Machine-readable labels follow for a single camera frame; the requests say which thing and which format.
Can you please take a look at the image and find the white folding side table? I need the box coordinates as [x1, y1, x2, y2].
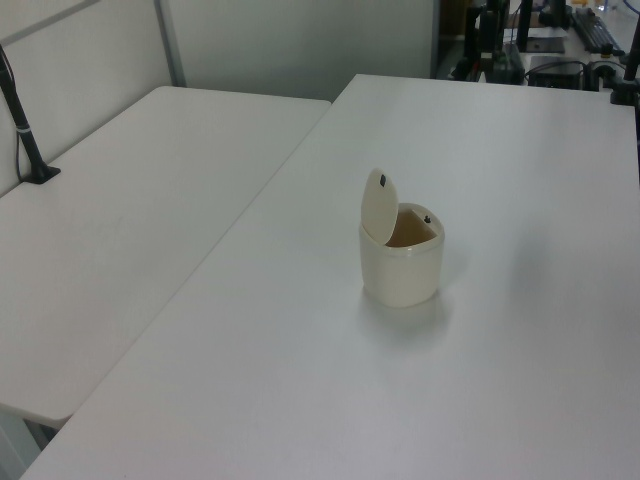
[0, 85, 334, 429]

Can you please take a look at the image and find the grey metal partition post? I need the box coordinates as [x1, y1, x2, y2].
[153, 0, 188, 88]

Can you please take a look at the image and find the cream round trash bin lid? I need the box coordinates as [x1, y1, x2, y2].
[360, 168, 401, 248]

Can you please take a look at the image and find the black electronics box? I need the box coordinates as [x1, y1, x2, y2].
[525, 54, 587, 90]

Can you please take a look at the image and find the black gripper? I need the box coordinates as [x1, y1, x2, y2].
[451, 7, 525, 84]

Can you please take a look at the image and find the black table clamp with pole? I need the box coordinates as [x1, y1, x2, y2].
[608, 0, 640, 107]

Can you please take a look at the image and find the black vertical stand post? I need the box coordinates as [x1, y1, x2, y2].
[517, 0, 535, 52]

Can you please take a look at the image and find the black long keyboard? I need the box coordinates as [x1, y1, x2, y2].
[569, 6, 627, 57]

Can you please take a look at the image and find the black camera pole with base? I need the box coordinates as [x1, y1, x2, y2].
[0, 42, 62, 187]

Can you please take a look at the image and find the cream plastic trash bin body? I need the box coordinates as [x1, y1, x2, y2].
[358, 201, 447, 308]

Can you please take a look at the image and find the thin black cable on pole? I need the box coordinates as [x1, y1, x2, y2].
[12, 127, 25, 182]

